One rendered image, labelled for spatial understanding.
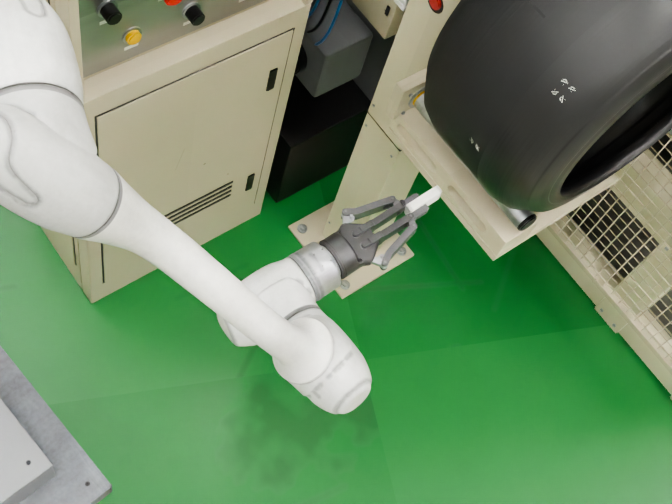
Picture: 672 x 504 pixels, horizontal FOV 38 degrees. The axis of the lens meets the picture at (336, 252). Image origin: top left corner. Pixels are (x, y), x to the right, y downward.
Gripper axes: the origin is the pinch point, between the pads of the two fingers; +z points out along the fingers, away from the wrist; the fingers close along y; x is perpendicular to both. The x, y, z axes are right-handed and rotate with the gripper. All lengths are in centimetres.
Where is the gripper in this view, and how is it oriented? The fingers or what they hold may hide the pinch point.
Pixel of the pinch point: (422, 201)
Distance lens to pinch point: 170.4
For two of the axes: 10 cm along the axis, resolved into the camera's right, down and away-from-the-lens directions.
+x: -0.8, 3.9, 9.2
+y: -5.8, -7.6, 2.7
